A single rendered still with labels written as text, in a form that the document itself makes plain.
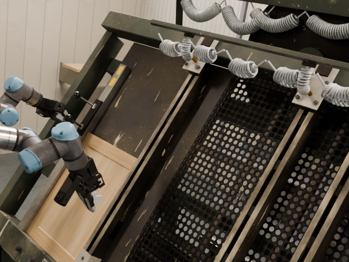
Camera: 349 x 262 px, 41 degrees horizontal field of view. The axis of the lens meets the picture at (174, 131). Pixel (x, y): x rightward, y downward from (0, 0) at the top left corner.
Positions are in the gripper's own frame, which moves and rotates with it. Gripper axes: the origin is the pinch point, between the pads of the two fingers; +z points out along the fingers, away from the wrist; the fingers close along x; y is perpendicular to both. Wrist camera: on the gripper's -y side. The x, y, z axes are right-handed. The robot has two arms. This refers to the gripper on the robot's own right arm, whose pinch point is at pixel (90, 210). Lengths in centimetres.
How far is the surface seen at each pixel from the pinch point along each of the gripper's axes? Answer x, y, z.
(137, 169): 15.8, 32.4, 12.7
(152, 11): 343, 313, 106
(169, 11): 312, 315, 103
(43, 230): 51, -5, 39
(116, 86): 61, 62, 0
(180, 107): 12, 59, -4
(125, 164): 27.4, 34.1, 16.1
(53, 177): 63, 13, 26
